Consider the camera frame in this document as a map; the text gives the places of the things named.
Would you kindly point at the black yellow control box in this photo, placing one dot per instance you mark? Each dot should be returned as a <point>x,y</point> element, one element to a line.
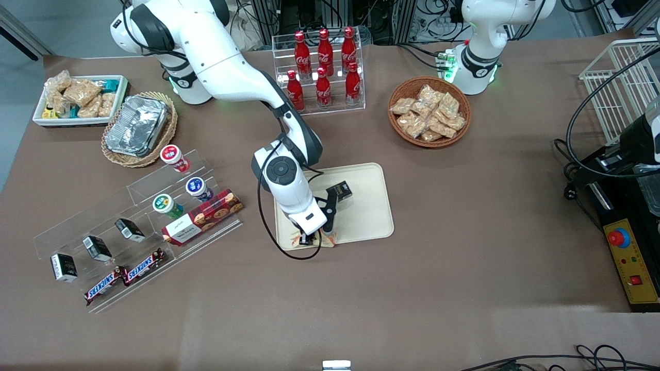
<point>631,263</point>

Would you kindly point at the teal snack packet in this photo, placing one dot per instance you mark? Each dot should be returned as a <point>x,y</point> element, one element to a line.
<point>109,84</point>

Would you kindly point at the orange sandwich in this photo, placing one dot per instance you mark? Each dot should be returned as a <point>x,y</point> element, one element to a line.
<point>330,239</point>

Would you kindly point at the clear acrylic tiered stand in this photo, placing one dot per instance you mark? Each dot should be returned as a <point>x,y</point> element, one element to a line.
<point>103,206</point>

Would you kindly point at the crumpled beige cloth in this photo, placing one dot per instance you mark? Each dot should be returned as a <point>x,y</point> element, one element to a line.
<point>245,28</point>

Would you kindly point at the small yellow packet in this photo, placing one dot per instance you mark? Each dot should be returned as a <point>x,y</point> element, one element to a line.
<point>50,113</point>

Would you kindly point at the Snickers chocolate bar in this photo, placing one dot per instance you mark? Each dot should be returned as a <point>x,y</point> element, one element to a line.
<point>144,266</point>
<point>105,285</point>

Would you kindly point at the red emergency stop button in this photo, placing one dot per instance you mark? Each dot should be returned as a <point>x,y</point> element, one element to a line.
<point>619,238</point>

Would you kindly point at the brown round wicker basket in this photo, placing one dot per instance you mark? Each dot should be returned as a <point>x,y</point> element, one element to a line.
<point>399,135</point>

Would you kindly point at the red cola bottle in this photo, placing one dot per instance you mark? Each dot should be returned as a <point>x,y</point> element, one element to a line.
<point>296,93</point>
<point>302,51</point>
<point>323,91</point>
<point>325,49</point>
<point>348,47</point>
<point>352,86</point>

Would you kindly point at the tan snack packet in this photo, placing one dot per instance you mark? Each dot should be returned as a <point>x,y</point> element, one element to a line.
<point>442,129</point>
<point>107,104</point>
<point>402,106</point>
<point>418,129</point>
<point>449,104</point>
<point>456,122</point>
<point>81,91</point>
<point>428,95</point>
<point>91,108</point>
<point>60,81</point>
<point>407,121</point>
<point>431,136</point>
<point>422,110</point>

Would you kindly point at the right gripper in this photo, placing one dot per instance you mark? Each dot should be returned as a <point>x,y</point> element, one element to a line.
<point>307,239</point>

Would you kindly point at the red plaid cookie box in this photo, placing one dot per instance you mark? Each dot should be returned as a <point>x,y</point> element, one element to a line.
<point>206,216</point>

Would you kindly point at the small black box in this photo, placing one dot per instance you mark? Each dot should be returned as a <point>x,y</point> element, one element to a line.
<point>344,189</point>
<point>64,267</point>
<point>97,248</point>
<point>130,230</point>

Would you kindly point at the red lid snack cup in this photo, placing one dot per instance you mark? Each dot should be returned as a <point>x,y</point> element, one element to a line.
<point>171,154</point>

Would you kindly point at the white rectangular bin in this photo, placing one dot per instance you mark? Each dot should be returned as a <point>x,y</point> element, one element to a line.
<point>119,95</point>

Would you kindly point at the grey metal beam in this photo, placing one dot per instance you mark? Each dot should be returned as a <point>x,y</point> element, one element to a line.
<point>20,32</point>

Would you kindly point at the light oval wicker basket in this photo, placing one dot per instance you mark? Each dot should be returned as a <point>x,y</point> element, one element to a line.
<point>172,121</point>

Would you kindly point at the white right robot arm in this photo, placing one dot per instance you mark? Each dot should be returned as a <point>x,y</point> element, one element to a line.
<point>227,67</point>

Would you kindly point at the black grey machine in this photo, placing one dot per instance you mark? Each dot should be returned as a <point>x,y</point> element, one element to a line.
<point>639,139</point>

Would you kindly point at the clear acrylic bottle rack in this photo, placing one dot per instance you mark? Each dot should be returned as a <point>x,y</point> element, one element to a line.
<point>335,111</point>

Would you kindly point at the aluminium frame rack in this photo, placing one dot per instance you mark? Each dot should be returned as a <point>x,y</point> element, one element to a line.
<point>392,20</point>

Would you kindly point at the aluminium foil container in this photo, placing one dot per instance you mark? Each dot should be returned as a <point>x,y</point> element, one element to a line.
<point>136,126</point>

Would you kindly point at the blue lid snack cup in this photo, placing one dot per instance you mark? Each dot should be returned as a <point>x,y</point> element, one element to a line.
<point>196,185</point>

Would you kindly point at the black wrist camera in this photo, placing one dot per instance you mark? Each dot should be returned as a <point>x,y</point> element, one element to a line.
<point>308,239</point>

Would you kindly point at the green lid snack cup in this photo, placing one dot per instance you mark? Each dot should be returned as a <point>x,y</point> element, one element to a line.
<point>163,203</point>

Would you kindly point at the cream plastic tray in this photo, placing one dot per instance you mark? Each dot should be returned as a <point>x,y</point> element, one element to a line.
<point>366,216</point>

